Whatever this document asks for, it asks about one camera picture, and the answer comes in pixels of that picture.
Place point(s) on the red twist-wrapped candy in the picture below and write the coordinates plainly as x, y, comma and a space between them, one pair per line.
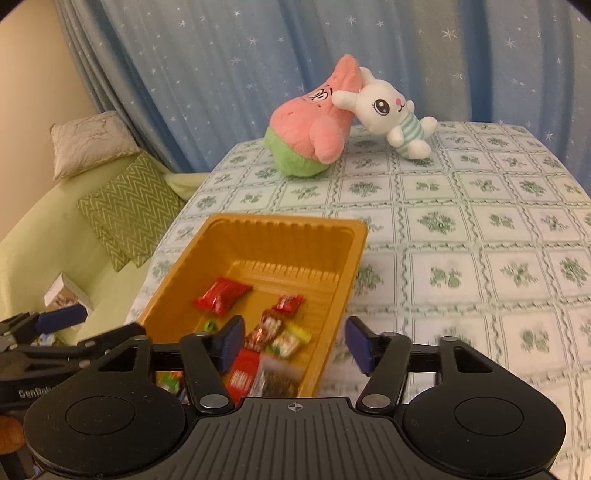
288, 304

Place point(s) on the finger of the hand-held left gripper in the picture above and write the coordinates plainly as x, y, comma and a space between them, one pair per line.
111, 336
62, 317

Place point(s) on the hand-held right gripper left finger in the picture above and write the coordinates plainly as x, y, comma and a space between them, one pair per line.
233, 344

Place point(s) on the light green sofa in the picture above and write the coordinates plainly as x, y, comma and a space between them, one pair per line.
27, 263

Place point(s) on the orange plastic tray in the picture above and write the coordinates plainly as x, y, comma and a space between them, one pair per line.
277, 240

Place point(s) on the blue star-print curtain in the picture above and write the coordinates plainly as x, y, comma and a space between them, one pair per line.
231, 55

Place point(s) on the white box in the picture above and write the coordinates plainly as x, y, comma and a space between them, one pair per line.
69, 293

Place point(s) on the dark clear snack packet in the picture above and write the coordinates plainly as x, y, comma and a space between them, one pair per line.
277, 383

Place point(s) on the yellow snack packet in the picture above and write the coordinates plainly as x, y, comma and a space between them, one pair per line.
290, 344

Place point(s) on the beige embroidered pillow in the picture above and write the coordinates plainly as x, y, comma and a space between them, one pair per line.
87, 143

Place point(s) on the white rabbit plush toy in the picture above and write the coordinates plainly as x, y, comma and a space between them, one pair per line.
383, 106

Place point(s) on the green and red candy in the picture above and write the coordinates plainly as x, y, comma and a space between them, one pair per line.
168, 381

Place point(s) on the green floral tablecloth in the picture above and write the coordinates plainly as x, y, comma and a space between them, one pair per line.
485, 230

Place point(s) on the lime green candy wrapper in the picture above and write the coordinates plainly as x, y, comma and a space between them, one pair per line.
211, 325

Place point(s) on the long red snack packet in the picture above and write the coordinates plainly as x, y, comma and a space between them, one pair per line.
242, 376

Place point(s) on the person's left hand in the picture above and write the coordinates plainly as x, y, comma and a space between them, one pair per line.
10, 434

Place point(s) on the green zigzag cushion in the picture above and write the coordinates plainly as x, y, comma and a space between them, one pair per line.
134, 203
115, 259

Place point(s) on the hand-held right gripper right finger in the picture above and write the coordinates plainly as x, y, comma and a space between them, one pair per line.
358, 346

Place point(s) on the pink starfish plush toy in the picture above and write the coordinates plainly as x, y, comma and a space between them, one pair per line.
304, 124

